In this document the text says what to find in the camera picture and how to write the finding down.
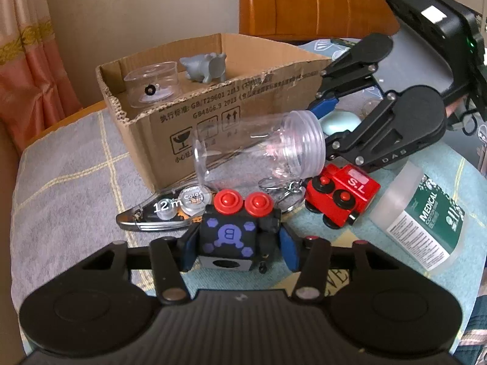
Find clear round plastic container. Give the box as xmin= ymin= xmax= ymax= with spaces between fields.
xmin=124 ymin=62 xmax=182 ymax=108

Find clear plastic jar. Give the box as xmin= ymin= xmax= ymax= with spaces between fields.
xmin=192 ymin=110 xmax=328 ymax=191

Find brown cardboard box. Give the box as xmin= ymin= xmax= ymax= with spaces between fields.
xmin=95 ymin=32 xmax=334 ymax=193

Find black fidget cube red buttons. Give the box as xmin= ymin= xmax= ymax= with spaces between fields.
xmin=195 ymin=188 xmax=284 ymax=275

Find mint green egg-shaped object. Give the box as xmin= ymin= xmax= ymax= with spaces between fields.
xmin=319 ymin=109 xmax=362 ymax=137

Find grey hippo toy figure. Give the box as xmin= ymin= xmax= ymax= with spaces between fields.
xmin=179 ymin=52 xmax=228 ymax=83

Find red toy train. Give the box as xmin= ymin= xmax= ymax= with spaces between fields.
xmin=302 ymin=163 xmax=381 ymax=231

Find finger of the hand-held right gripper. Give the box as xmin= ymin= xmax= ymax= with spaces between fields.
xmin=324 ymin=92 xmax=405 ymax=167
xmin=308 ymin=50 xmax=382 ymax=121

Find grey plaid blanket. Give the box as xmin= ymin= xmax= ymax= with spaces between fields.
xmin=11 ymin=110 xmax=202 ymax=312

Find correction tape dispenser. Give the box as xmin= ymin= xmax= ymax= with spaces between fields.
xmin=116 ymin=186 xmax=211 ymax=232

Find wooden headboard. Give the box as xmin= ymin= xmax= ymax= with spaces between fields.
xmin=239 ymin=0 xmax=400 ymax=43

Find green label cotton swab container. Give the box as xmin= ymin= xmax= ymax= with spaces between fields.
xmin=368 ymin=160 xmax=475 ymax=273

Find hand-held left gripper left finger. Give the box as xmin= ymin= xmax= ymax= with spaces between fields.
xmin=87 ymin=224 xmax=201 ymax=307

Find pink curtain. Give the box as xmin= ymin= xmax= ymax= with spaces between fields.
xmin=0 ymin=0 xmax=83 ymax=130

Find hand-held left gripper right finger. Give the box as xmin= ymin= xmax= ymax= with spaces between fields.
xmin=278 ymin=228 xmax=385 ymax=302

